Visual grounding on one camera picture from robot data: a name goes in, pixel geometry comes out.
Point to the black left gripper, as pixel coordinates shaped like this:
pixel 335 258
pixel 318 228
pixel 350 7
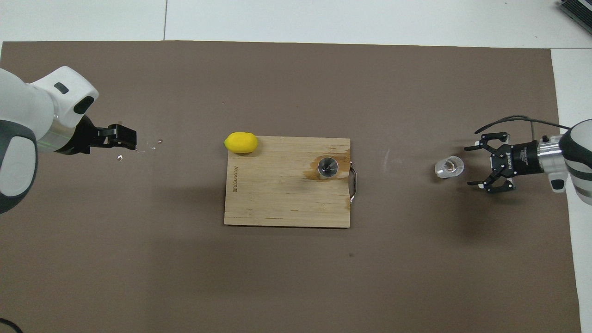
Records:
pixel 81 141

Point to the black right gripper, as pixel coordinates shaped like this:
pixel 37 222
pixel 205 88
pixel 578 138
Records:
pixel 515 159

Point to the small clear glass cup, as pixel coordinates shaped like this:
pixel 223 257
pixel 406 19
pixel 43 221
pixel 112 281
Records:
pixel 451 166

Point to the steel double jigger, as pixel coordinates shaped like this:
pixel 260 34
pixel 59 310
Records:
pixel 327 167

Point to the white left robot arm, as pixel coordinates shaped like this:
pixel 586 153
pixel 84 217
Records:
pixel 18 106

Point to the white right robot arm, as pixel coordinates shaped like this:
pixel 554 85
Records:
pixel 580 157

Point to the yellow lemon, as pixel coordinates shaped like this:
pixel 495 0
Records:
pixel 240 142

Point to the bamboo cutting board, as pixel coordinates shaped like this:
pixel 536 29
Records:
pixel 268 194

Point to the grey ribbed device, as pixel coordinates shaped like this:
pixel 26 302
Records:
pixel 578 11

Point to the brown table mat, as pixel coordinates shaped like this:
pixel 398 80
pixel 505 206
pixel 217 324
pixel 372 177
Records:
pixel 296 277

